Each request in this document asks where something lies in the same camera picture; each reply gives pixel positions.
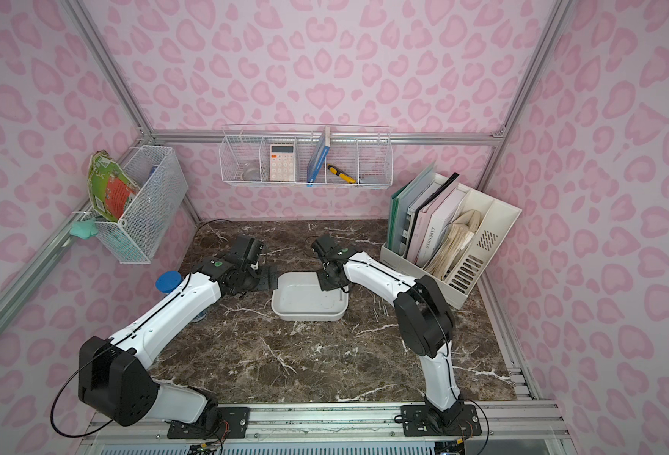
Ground blue lid clear jar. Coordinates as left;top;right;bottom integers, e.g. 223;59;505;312
155;270;183;295

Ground blue book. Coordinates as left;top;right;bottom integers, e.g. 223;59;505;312
306;125;331;184

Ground clear tape roll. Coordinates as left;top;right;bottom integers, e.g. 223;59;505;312
241;162;262;182

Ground screws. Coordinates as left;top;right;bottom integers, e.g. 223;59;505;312
372;305;389;323

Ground green red snack bag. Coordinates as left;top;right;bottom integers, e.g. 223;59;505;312
87;150;140;223

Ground mint green wall hook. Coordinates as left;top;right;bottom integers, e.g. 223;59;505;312
69;219;99;240

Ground pink white book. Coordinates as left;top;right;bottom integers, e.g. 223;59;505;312
406;180;468;268

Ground white mesh side basket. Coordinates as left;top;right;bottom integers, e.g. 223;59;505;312
95;145;188;265

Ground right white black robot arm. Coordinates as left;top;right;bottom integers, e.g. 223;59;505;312
311;234;461;413

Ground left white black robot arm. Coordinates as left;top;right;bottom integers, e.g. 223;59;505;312
70;236;277;439

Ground white wire wall basket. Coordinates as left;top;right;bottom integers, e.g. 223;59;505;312
219;124;393;189

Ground white plastic storage tray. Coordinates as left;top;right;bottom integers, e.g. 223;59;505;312
272;272;349;322

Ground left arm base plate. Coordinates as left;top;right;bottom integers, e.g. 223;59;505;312
167;406;251;440

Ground yellow utility knife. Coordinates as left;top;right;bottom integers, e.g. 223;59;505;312
327;164;356;184

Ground beige paper bundle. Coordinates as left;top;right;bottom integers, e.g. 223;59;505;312
425;210;482;281

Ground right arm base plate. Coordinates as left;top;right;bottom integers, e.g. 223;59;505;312
393;402;482;439

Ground white pink calculator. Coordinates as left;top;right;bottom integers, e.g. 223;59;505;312
269;144;296;182

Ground green folder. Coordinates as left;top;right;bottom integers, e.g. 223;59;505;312
387;163;435;253

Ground white file organizer rack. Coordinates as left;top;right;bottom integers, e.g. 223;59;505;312
380;172;521;309

